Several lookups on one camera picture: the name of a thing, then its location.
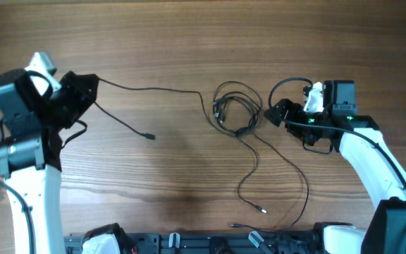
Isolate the thin black usb cable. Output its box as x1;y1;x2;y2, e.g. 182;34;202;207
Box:
93;77;268;214

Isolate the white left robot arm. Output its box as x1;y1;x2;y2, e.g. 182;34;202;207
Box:
0;68;99;253

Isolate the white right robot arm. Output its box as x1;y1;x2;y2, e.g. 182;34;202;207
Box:
264;80;406;253

